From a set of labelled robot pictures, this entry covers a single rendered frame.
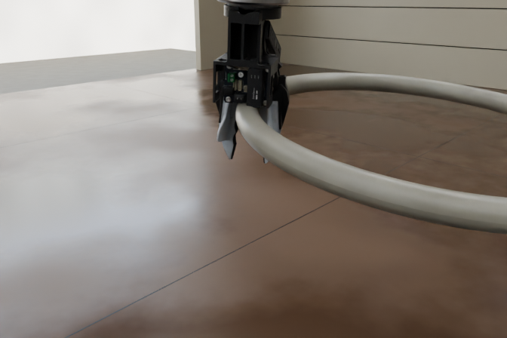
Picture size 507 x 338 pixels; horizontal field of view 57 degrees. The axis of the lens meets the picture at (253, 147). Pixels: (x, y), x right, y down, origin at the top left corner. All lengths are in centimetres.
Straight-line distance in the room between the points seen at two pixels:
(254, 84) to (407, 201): 25
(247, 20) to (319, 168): 21
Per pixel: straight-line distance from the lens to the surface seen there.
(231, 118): 64
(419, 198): 41
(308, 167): 43
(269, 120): 61
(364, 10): 758
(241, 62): 56
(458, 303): 203
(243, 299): 189
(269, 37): 61
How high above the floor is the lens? 111
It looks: 18 degrees down
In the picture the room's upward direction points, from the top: straight up
